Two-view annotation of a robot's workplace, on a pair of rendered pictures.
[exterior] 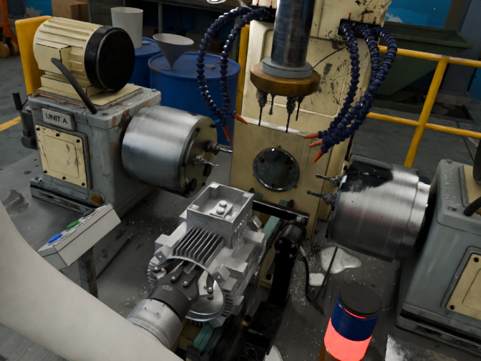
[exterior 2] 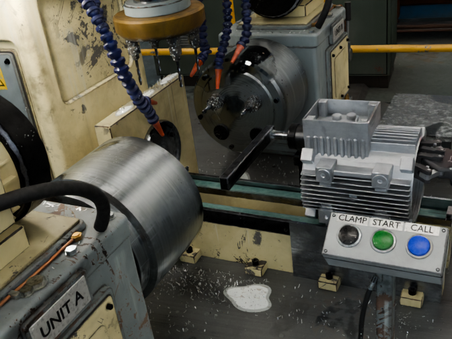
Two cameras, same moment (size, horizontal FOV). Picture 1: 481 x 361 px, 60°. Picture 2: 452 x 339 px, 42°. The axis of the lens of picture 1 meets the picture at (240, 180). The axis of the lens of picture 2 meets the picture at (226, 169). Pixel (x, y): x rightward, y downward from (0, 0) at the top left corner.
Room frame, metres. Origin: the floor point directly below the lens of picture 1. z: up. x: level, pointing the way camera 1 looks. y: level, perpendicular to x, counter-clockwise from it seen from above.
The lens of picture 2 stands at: (0.77, 1.05, 1.57)
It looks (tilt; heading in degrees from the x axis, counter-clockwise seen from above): 28 degrees down; 280
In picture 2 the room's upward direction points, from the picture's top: 8 degrees counter-clockwise
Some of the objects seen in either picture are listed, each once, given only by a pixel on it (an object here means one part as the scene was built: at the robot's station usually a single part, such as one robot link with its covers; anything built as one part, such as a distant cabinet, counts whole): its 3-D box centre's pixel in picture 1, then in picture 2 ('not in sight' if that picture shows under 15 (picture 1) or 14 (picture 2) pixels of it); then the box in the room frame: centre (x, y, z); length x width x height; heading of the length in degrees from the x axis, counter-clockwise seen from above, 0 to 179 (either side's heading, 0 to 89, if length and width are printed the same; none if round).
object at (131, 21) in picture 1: (126, 28); not in sight; (2.98, 0.91, 0.99); 0.24 x 0.22 x 0.24; 77
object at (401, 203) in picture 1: (386, 210); (256, 90); (0.91, -0.39, 1.04); 0.41 x 0.25 x 0.25; 71
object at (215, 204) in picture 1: (220, 215); (342, 128); (0.72, 0.03, 1.11); 0.12 x 0.11 x 0.07; 161
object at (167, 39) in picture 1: (173, 57); not in sight; (2.54, 0.49, 0.93); 0.25 x 0.24 x 0.25; 167
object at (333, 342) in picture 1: (348, 334); not in sight; (0.41, -0.18, 1.14); 0.06 x 0.06 x 0.04
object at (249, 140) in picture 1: (279, 173); (142, 166); (1.17, -0.12, 0.97); 0.30 x 0.11 x 0.34; 71
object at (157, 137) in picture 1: (158, 146); (101, 237); (1.14, 0.26, 1.04); 0.37 x 0.25 x 0.25; 71
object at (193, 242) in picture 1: (210, 260); (364, 173); (0.68, 0.05, 1.02); 0.20 x 0.19 x 0.19; 161
